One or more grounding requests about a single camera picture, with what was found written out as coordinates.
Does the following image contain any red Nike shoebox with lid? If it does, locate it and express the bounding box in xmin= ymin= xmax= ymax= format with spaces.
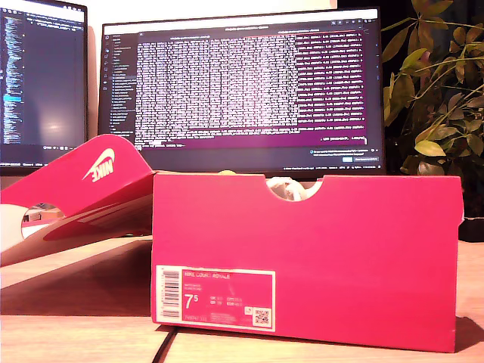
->
xmin=0 ymin=134 xmax=464 ymax=355

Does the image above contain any white tissue paper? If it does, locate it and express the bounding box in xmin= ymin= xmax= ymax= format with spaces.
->
xmin=265 ymin=175 xmax=318 ymax=202

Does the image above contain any wide black monitor with terminal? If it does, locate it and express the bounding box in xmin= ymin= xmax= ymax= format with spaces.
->
xmin=97 ymin=6 xmax=386 ymax=181

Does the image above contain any green leafy houseplant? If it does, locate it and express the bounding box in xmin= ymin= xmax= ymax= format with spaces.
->
xmin=381 ymin=0 xmax=484 ymax=177

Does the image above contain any black computer monitor with code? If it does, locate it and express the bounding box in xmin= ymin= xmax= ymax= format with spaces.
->
xmin=0 ymin=0 xmax=88 ymax=177

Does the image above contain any black cable on table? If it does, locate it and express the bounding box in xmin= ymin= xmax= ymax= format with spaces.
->
xmin=150 ymin=327 xmax=178 ymax=363

